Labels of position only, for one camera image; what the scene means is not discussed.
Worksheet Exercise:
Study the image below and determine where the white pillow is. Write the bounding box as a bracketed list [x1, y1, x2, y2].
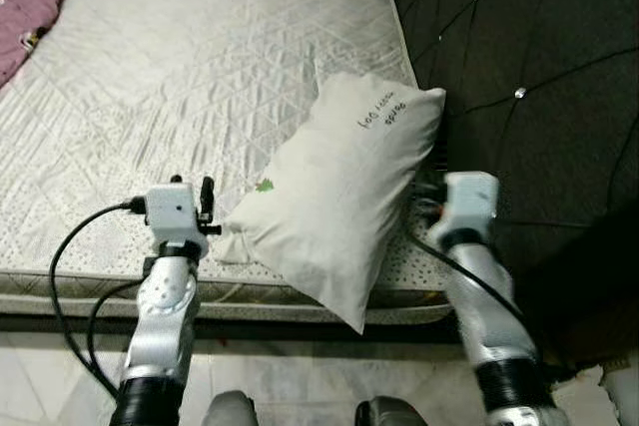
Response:
[213, 70, 447, 334]

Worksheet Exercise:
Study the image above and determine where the white quilted mattress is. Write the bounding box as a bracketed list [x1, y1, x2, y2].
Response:
[0, 0, 455, 327]

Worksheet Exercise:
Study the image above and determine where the dark bed base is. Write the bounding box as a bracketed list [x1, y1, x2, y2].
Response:
[0, 311, 560, 344]

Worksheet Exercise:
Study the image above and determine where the grey robot left leg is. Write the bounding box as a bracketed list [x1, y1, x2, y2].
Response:
[205, 391, 261, 426]

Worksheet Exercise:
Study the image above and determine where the grey robot leg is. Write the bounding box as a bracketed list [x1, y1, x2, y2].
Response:
[354, 396, 430, 426]
[205, 391, 261, 426]

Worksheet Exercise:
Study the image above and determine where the black tufted headboard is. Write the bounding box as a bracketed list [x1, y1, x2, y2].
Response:
[391, 0, 639, 367]

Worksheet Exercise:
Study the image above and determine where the grey robot right leg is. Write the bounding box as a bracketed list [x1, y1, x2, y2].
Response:
[354, 396, 430, 426]

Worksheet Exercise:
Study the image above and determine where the white torn paper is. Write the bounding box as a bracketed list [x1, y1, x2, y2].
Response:
[554, 366, 625, 426]

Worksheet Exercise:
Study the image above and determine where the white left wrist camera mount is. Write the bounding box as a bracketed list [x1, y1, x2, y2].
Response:
[145, 184, 211, 247]

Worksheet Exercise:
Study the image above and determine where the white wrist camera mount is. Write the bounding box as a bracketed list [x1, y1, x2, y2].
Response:
[145, 184, 211, 247]
[442, 172, 500, 237]

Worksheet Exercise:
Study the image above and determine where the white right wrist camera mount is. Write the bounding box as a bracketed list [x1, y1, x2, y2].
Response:
[442, 172, 500, 237]

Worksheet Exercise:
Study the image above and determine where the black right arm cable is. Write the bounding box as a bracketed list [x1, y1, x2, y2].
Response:
[411, 229, 532, 349]

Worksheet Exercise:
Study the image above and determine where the long black left arm cable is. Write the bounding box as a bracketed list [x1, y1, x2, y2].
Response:
[48, 202, 149, 399]

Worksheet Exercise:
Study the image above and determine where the short black left arm cable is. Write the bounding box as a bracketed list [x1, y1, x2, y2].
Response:
[86, 279, 149, 389]

